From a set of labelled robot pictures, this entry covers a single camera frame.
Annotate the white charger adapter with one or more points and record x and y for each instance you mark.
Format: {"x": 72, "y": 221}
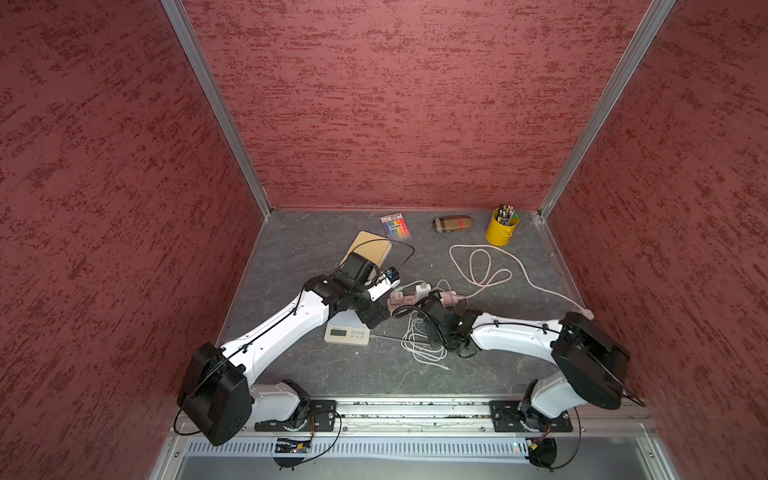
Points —
{"x": 421, "y": 290}

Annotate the pink power strip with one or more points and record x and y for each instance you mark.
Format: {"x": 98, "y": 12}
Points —
{"x": 445, "y": 298}

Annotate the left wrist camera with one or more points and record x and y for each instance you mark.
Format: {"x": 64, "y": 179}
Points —
{"x": 388, "y": 280}

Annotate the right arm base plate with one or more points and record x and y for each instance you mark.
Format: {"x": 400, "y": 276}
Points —
{"x": 509, "y": 417}

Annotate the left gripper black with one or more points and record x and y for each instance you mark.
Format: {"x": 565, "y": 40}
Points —
{"x": 373, "y": 314}

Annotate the yellow pen cup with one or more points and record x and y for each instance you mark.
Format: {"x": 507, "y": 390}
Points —
{"x": 502, "y": 225}

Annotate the beige kitchen scale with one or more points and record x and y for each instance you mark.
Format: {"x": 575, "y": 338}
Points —
{"x": 370, "y": 246}

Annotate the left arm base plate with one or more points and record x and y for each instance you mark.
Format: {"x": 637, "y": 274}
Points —
{"x": 314, "y": 415}

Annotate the blue top kitchen scale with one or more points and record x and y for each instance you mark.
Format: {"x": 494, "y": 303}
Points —
{"x": 346, "y": 328}

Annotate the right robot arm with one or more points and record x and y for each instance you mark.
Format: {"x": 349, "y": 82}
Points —
{"x": 591, "y": 365}

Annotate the aluminium front rail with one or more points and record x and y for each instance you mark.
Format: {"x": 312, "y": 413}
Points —
{"x": 457, "y": 416}

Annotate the pink charger adapter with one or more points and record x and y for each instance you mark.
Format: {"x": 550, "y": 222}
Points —
{"x": 397, "y": 298}

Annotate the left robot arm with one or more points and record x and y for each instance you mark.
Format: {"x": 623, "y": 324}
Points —
{"x": 220, "y": 393}

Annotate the brown pencil case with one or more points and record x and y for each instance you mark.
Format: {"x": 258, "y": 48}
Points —
{"x": 449, "y": 224}

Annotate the colourful highlighter pack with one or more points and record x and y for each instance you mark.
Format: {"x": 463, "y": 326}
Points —
{"x": 395, "y": 227}

